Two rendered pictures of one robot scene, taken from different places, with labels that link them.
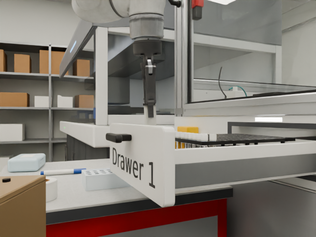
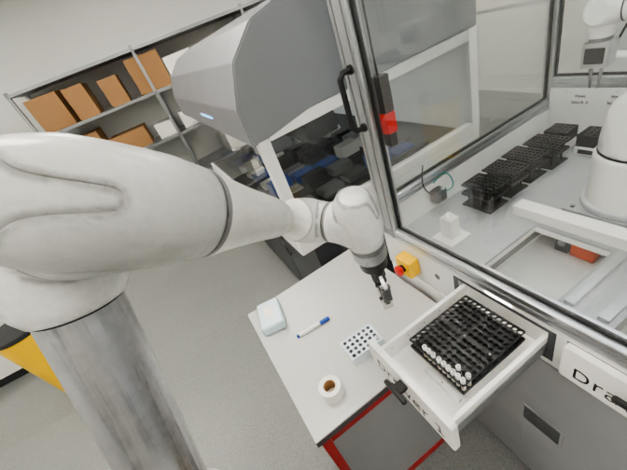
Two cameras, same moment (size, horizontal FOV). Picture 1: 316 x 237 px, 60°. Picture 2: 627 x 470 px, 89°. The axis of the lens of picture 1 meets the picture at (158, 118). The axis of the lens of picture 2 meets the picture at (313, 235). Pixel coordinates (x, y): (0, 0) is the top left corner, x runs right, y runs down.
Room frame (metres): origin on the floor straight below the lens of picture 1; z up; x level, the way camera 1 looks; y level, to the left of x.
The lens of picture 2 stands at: (0.07, 0.07, 1.69)
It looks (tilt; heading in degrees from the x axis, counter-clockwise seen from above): 33 degrees down; 7
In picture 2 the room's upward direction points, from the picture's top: 22 degrees counter-clockwise
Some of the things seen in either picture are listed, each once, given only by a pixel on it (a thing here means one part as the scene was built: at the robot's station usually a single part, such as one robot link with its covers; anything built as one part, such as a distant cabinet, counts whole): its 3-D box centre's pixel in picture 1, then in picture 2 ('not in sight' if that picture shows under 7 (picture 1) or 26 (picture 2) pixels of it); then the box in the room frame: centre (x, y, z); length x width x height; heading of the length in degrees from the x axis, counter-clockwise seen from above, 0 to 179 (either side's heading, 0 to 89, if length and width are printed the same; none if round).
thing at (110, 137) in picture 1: (120, 137); (398, 388); (0.49, 0.07, 0.91); 0.07 x 0.04 x 0.01; 24
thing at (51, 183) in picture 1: (40, 189); (330, 389); (0.61, 0.26, 0.78); 0.07 x 0.07 x 0.04
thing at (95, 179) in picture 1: (106, 177); (362, 343); (0.73, 0.14, 0.78); 0.12 x 0.08 x 0.04; 112
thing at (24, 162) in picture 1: (27, 161); (271, 315); (0.98, 0.46, 0.78); 0.15 x 0.10 x 0.04; 12
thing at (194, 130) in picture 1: (186, 137); (407, 265); (0.93, -0.10, 0.88); 0.07 x 0.05 x 0.07; 24
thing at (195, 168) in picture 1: (226, 153); (467, 341); (0.59, -0.15, 0.86); 0.40 x 0.26 x 0.06; 114
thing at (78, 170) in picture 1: (64, 171); (313, 326); (0.87, 0.30, 0.77); 0.14 x 0.02 x 0.02; 109
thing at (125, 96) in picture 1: (141, 95); (299, 120); (2.34, 0.14, 1.13); 1.78 x 1.14 x 0.45; 24
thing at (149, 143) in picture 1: (134, 154); (409, 388); (0.50, 0.04, 0.87); 0.29 x 0.02 x 0.11; 24
